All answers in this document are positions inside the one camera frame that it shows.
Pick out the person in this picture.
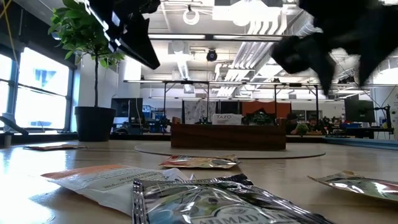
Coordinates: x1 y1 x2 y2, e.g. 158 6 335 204
285 113 300 136
307 116 322 132

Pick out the green artificial plant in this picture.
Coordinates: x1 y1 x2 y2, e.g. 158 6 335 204
47 0 127 108

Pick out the black computer monitor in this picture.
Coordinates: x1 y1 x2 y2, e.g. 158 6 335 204
343 98 376 124
110 97 144 118

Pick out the white ring light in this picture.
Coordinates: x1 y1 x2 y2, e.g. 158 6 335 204
182 6 201 26

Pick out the black ceiling camera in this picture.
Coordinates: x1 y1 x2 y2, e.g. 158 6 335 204
205 49 219 63

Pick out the black angled stand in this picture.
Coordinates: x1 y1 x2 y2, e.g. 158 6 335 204
0 115 29 147

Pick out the orange room partition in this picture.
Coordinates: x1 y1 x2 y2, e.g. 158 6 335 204
241 100 292 119

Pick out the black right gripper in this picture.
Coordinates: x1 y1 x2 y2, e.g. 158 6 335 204
298 0 398 96

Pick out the black plant pot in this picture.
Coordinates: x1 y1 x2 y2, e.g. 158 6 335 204
74 106 117 142

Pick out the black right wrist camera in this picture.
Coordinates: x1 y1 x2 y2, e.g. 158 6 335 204
269 34 315 75

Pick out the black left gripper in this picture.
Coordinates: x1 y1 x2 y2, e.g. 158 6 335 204
83 0 162 70

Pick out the yellow mango tea packet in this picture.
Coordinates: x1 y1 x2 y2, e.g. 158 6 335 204
159 154 243 170
307 170 398 203

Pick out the white orange Tazo tea packet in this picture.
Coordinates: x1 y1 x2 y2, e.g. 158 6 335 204
40 164 191 216
211 113 244 126

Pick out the black metal workstation frame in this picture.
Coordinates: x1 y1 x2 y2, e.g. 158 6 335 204
123 79 373 125

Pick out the wooden three-compartment tea box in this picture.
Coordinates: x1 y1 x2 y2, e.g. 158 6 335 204
170 116 287 151

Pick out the dark Ahmad tea packet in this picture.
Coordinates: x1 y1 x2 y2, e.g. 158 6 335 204
131 174 336 224
244 108 277 126

